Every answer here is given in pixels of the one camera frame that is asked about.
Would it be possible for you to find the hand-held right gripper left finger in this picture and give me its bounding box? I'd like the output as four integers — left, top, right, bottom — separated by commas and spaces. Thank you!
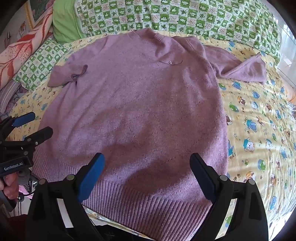
25, 152, 105, 241

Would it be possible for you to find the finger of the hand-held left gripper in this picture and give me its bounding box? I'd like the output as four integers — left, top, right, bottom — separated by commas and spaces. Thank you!
9, 127, 53, 149
0, 112, 36, 138

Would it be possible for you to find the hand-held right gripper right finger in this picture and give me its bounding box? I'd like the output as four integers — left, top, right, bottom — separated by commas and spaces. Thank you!
190, 153, 269, 241

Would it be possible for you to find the purple knit sweater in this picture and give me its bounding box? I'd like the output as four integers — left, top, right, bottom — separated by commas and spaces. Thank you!
31, 28, 267, 240

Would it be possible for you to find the person's left hand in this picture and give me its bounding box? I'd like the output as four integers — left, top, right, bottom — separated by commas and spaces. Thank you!
0, 172, 20, 198

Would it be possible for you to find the striped grey cloth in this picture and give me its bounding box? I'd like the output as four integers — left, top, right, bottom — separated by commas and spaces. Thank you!
0, 81, 25, 113

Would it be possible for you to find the green checkered pillow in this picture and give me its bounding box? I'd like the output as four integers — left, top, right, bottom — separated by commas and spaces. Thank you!
13, 38, 71, 91

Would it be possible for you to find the red floral white pillow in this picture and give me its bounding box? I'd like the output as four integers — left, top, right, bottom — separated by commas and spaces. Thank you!
0, 3, 56, 90

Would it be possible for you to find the yellow bear print bedsheet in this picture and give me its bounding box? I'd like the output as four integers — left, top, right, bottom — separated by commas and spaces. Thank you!
9, 35, 296, 241

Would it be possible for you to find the plain green pillow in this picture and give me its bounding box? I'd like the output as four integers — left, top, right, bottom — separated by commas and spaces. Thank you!
52, 0, 86, 44

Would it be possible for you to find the green checkered quilt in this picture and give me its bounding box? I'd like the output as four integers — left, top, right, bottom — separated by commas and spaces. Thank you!
74, 0, 282, 64

